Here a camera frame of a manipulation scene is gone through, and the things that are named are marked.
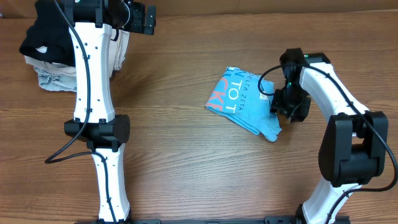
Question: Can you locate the light blue printed t-shirt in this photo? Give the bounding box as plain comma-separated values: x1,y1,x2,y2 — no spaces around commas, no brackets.
205,67,282,142

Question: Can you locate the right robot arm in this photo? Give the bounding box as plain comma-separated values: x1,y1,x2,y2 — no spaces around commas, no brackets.
264,48,392,223

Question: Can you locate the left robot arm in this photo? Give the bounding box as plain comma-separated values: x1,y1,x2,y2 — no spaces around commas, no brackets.
62,1,157,223

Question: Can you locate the beige folded garment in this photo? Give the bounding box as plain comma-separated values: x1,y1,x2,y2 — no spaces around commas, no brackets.
24,30,129,77

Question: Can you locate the black folded garment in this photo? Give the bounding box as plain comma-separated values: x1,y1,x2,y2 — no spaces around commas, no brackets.
19,0,75,67

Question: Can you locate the light denim folded garment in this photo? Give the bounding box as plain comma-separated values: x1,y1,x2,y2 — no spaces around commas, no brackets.
34,67,77,92

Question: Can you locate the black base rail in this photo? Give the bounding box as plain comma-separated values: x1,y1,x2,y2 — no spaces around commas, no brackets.
74,214,351,224

